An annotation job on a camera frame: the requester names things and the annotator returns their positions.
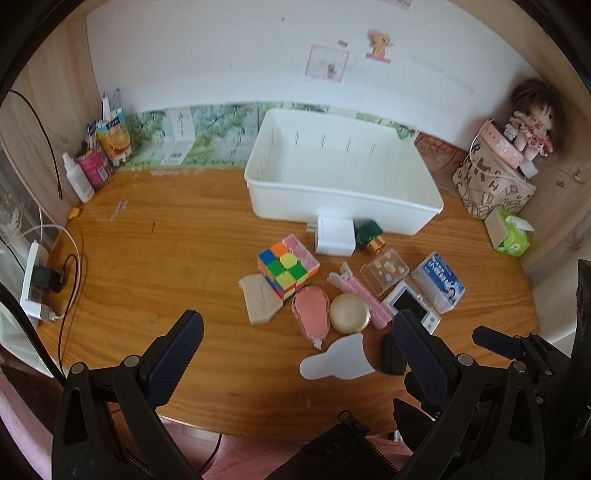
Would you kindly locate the small black box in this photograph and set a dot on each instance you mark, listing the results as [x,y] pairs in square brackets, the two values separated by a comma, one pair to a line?
[391,355]

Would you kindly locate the white plastic scoop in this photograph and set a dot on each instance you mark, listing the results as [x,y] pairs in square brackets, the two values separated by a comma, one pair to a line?
[341,357]

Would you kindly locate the black zipped jacket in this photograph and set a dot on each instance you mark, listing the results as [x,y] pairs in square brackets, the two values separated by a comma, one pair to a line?
[332,452]

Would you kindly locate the white power strip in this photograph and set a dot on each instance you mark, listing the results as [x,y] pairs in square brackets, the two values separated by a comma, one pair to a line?
[30,295]

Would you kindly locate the green bottle with gold cap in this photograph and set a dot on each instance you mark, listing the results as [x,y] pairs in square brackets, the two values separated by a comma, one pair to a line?
[369,230]

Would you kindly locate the green tissue pack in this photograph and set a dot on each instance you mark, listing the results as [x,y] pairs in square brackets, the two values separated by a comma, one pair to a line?
[512,240]

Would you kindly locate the white plastic storage bin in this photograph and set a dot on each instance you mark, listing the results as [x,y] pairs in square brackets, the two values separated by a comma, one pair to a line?
[341,203]

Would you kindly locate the rag doll with brown hair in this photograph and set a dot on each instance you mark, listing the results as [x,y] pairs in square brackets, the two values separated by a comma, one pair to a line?
[531,124]

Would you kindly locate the cartoon figure wall sticker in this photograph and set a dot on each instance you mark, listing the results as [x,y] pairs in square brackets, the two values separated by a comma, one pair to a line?
[379,46]

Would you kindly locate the white box with barcode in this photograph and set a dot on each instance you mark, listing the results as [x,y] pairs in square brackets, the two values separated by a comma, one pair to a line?
[178,138]

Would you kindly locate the pink can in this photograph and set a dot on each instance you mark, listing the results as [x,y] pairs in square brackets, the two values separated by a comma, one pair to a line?
[94,168]

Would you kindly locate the orange drink pouch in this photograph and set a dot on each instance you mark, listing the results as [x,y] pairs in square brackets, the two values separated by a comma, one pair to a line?
[115,141]

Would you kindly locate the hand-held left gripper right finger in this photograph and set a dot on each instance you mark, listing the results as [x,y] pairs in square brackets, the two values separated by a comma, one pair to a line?
[422,364]

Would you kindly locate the white lace curtain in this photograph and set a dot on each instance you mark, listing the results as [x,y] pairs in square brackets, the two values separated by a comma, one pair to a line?
[11,212]

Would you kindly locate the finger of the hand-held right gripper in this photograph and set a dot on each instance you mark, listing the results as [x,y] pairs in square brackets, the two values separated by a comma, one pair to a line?
[491,338]

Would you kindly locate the clear small plastic box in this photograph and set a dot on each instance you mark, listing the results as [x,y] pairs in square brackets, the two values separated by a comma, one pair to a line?
[385,274]

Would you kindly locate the beige patterned bag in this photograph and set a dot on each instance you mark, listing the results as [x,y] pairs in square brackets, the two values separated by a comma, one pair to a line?
[489,184]

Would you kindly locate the green printed backsplash paper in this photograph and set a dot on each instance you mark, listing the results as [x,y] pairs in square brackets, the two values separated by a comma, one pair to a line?
[221,134]

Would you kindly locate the white digital timer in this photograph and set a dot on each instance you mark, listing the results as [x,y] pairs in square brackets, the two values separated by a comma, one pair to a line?
[408,302]

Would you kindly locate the round gold compact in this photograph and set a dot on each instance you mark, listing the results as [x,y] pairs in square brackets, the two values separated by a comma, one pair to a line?
[348,314]

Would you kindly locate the white charger adapter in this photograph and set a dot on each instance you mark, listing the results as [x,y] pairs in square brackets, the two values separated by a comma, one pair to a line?
[334,237]

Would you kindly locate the colourful puzzle cube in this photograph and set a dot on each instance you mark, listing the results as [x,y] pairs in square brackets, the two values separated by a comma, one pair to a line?
[281,272]

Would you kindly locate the black plug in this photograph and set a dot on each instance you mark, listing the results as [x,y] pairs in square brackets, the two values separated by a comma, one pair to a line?
[46,278]

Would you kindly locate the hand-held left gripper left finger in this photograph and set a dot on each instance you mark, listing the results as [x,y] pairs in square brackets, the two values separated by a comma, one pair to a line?
[180,360]

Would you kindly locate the pink square wall sticker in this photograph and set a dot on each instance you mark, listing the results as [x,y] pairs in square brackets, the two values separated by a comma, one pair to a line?
[325,64]

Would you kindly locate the small yellow object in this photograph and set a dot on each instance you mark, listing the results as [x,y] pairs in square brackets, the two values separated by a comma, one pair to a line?
[75,213]

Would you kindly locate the pink oval pouch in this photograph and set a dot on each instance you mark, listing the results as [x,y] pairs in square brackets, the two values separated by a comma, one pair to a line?
[311,318]

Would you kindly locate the pink cloth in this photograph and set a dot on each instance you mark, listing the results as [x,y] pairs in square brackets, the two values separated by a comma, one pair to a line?
[21,424]

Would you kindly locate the beige folding plastic case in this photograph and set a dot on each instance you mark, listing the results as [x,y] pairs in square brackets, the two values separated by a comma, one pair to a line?
[258,302]

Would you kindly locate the small white box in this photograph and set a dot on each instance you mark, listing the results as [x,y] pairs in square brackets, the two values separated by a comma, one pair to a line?
[531,170]

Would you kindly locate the red patterned board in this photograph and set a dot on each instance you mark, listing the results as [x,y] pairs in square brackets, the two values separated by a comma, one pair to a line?
[438,157]

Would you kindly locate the clear box with blue label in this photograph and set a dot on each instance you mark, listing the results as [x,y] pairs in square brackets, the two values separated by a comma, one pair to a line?
[438,281]

